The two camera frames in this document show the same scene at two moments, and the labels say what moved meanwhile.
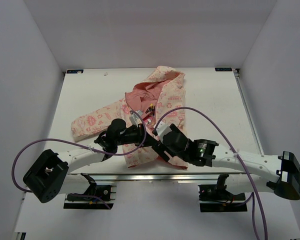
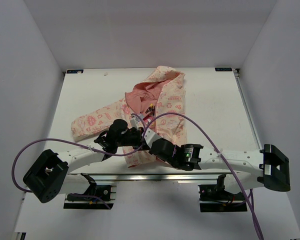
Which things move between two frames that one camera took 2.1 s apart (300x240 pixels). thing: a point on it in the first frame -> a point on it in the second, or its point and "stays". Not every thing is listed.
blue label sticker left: (74, 71) stays
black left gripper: (139, 130) stays
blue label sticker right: (223, 69) stays
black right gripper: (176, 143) -> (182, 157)
